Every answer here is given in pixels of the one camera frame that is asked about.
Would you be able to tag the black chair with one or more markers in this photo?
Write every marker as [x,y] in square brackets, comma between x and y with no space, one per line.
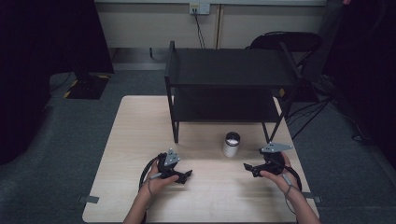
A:
[286,40]

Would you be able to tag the person's right hand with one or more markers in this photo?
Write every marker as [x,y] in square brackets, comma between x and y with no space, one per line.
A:
[285,180]

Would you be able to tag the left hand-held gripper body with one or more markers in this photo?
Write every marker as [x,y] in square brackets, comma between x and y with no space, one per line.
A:
[166,169]

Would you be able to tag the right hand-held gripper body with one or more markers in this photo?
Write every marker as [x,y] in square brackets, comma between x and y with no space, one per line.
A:
[274,163]

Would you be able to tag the dark curtain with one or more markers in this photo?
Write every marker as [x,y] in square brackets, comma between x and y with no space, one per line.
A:
[37,62]
[364,62]

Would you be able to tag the person's left hand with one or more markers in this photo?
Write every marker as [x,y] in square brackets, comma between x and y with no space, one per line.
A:
[157,183]

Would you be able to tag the grey table bracket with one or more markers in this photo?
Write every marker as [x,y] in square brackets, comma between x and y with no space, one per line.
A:
[313,197]
[88,199]

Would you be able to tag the white wall socket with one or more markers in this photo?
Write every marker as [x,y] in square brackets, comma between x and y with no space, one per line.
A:
[199,8]

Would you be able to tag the striped-edge stand base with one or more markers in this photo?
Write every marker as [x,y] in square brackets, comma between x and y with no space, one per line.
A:
[88,87]

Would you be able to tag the black two-tier shelf rack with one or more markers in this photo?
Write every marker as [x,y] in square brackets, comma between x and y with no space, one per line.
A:
[230,67]

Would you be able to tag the white cup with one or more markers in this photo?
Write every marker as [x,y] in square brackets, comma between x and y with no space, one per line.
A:
[231,148]

